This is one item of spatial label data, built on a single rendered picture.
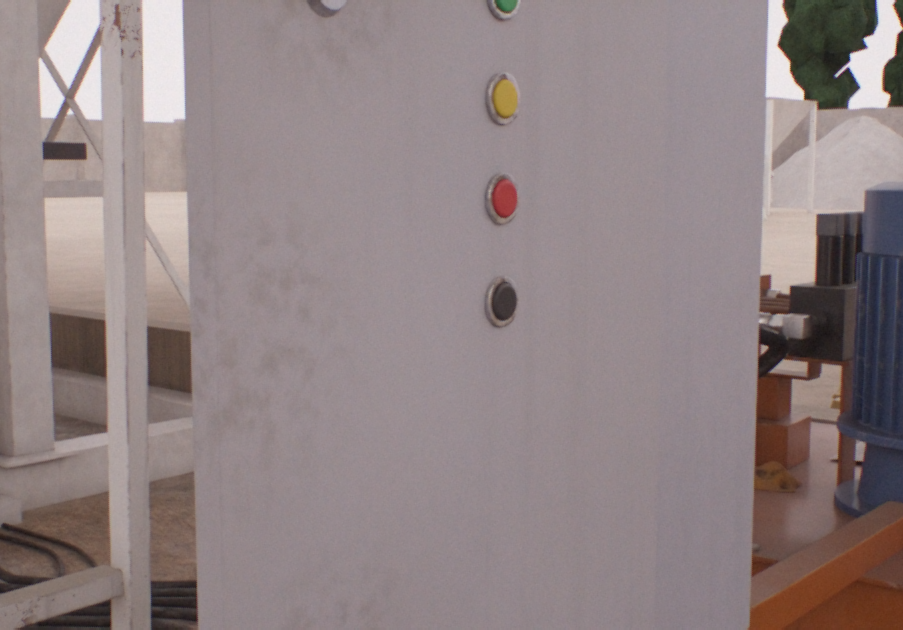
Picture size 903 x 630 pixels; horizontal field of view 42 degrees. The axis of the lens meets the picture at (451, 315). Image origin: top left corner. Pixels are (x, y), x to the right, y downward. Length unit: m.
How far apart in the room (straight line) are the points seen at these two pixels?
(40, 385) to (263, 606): 3.38
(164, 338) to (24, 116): 1.56
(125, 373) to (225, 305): 1.89
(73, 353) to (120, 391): 3.30
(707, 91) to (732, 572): 0.40
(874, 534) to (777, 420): 0.48
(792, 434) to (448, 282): 1.23
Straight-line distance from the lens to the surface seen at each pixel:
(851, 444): 1.77
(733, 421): 1.02
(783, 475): 1.74
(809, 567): 1.29
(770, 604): 1.20
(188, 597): 3.03
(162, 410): 4.84
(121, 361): 2.44
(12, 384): 3.90
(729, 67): 0.99
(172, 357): 5.12
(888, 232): 1.58
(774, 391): 1.86
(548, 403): 0.75
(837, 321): 1.71
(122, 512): 2.52
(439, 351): 0.66
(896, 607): 1.41
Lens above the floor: 1.05
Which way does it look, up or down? 7 degrees down
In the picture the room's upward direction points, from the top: straight up
